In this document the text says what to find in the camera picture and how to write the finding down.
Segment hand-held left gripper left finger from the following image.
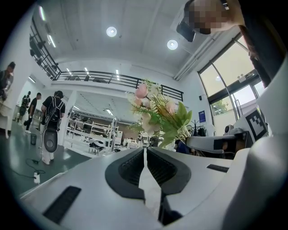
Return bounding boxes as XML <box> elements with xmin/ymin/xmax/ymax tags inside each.
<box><xmin>19</xmin><ymin>147</ymin><xmax>163</xmax><ymax>230</ymax></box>

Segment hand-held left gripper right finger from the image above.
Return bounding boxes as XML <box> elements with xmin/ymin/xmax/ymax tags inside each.
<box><xmin>147</xmin><ymin>147</ymin><xmax>235</xmax><ymax>230</ymax></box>

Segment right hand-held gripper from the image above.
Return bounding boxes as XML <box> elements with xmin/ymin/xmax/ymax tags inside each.
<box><xmin>185</xmin><ymin>107</ymin><xmax>270</xmax><ymax>158</ymax></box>

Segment pink artificial flowers bunch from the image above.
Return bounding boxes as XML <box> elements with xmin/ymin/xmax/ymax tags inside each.
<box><xmin>127</xmin><ymin>78</ymin><xmax>193</xmax><ymax>149</ymax></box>

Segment black coat rack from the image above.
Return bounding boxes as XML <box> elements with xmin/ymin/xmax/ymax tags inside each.
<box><xmin>191</xmin><ymin>119</ymin><xmax>207</xmax><ymax>137</ymax></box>

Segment white shelving racks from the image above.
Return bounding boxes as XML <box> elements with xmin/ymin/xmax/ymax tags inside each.
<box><xmin>66</xmin><ymin>118</ymin><xmax>124</xmax><ymax>155</ymax></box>

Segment black backpack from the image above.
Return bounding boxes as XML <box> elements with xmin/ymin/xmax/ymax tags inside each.
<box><xmin>45</xmin><ymin>96</ymin><xmax>64</xmax><ymax>131</ymax></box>

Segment black balcony railing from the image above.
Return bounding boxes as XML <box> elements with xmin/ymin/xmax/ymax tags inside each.
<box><xmin>29</xmin><ymin>17</ymin><xmax>184</xmax><ymax>102</ymax></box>

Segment white table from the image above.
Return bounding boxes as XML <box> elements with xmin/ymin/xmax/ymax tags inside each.
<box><xmin>0</xmin><ymin>98</ymin><xmax>12</xmax><ymax>138</ymax></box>

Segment person's head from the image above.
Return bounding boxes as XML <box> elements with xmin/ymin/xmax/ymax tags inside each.
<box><xmin>183</xmin><ymin>0</ymin><xmax>246</xmax><ymax>35</ymax></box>

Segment black floor cable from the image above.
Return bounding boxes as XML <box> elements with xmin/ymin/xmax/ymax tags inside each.
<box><xmin>11</xmin><ymin>157</ymin><xmax>47</xmax><ymax>179</ymax></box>

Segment black head-worn camera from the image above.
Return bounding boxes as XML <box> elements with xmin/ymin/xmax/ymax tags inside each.
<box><xmin>176</xmin><ymin>20</ymin><xmax>196</xmax><ymax>43</ymax></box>

